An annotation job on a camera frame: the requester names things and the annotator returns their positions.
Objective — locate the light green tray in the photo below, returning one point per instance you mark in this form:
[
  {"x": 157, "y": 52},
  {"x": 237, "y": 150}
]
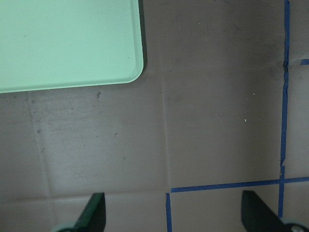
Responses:
[{"x": 51, "y": 44}]

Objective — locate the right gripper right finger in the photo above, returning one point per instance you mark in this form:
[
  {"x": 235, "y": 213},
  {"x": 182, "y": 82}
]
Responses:
[{"x": 256, "y": 216}]

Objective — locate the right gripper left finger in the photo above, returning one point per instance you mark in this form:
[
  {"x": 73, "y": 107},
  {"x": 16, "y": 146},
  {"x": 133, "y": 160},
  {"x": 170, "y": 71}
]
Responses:
[{"x": 93, "y": 217}]

